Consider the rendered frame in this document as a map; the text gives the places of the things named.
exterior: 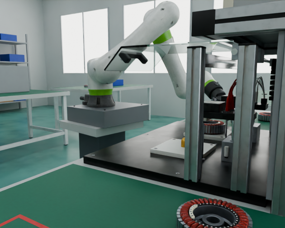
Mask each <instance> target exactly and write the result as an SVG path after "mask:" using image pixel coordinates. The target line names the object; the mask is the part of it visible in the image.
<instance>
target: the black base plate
mask: <svg viewBox="0 0 285 228"><path fill-rule="evenodd" d="M184 132H185V122H182V121H177V122H174V123H171V124H169V125H166V126H163V127H161V128H158V129H155V130H152V131H150V132H147V133H144V134H141V135H139V136H136V137H133V138H131V139H128V140H125V141H123V142H120V143H117V144H115V145H112V146H109V147H106V148H104V149H101V150H98V151H96V152H93V153H90V154H87V155H85V156H83V160H84V163H85V164H88V165H93V166H97V167H101V168H105V169H109V170H113V171H118V172H122V173H125V174H129V175H133V176H138V177H142V178H146V179H150V180H154V181H158V182H162V183H166V184H170V185H175V186H179V187H183V188H187V189H190V190H195V191H199V192H203V193H207V194H211V195H216V196H220V197H224V198H227V199H231V200H236V201H240V202H244V203H248V204H252V205H257V206H261V207H264V208H265V207H266V205H267V201H268V200H267V199H266V188H267V176H268V164H269V152H270V140H271V132H269V130H260V138H259V140H258V141H257V142H256V143H254V142H252V154H251V168H250V182H249V189H248V190H247V193H246V194H245V193H241V192H240V190H237V191H233V190H231V174H232V162H226V161H221V151H222V141H216V140H209V139H204V143H210V144H216V149H214V150H213V151H212V152H211V153H210V154H209V155H207V156H206V157H205V158H204V161H202V169H201V179H199V181H198V182H193V181H192V180H184V159H182V158H177V157H170V156H165V155H160V154H155V153H150V149H151V148H153V147H155V146H157V145H159V144H161V143H164V142H166V141H168V140H170V139H172V138H175V139H182V138H185V136H183V133H184Z"/></svg>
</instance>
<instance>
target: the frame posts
mask: <svg viewBox="0 0 285 228"><path fill-rule="evenodd" d="M258 46H259V44H257V43H239V44H238V58H237V82H236V99H235V116H234V133H233V157H232V174H231V190H233V191H237V190H240V192H241V193H245V194H246V193H247V190H248V189H249V182H250V168H251V154H252V134H253V120H254V106H255V92H256V79H257V59H258ZM205 57H206V47H204V46H188V47H187V69H186V104H185V157H184V180H187V181H188V180H192V181H193V182H198V181H199V179H201V169H202V144H203V119H204V82H205Z"/></svg>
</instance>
